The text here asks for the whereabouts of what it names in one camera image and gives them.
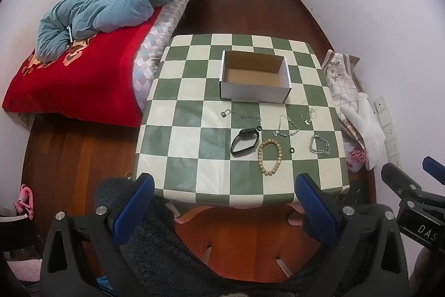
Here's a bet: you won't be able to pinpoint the blue duvet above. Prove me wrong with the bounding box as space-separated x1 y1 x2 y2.
36 0 210 62

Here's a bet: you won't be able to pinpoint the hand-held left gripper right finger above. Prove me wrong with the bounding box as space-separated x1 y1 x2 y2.
294 173 410 297

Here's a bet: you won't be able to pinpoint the white cardboard box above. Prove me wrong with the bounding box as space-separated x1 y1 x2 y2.
220 50 292 103

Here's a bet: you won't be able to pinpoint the silver charm chain necklace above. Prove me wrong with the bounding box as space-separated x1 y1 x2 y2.
273 114 301 138

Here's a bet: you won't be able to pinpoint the table legs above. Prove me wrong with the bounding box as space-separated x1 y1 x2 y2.
166 201 306 278

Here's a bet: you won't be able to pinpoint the red print bag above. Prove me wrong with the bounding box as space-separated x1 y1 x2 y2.
347 143 370 173

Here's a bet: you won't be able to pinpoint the bed with red blanket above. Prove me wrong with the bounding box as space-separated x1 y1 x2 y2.
2 0 203 128

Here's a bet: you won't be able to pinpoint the white plastic bag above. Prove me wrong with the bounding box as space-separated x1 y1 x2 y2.
342 92 387 171

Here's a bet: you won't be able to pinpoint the black wristband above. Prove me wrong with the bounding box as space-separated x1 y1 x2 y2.
230 128 260 157

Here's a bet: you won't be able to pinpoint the white power strip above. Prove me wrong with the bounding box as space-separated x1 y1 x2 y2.
373 95 404 170

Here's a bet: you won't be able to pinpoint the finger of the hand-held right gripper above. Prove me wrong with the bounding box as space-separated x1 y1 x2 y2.
381 163 426 205
422 156 445 185

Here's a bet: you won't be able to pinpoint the floral quilted cloth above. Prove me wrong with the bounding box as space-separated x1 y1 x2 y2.
321 49 366 152

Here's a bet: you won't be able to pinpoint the silver pendant necklace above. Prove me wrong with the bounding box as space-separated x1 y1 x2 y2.
220 108 262 122

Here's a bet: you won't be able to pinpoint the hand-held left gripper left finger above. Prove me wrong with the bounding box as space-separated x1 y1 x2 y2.
40 174 155 297

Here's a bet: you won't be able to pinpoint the green checkered tablecloth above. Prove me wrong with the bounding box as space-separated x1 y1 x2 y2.
135 34 351 208

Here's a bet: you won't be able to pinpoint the silver chain bracelet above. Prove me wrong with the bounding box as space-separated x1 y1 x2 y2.
309 134 330 156

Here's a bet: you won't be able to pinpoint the dark fuzzy rug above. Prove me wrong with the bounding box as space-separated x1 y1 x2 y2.
93 178 348 297

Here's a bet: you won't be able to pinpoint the thin silver cross necklace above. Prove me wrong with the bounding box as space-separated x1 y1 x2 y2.
300 100 319 126

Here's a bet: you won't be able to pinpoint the wooden bead bracelet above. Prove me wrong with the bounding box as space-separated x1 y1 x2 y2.
257 139 283 177

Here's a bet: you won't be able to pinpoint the pink slipper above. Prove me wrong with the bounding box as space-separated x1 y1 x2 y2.
13 183 36 220

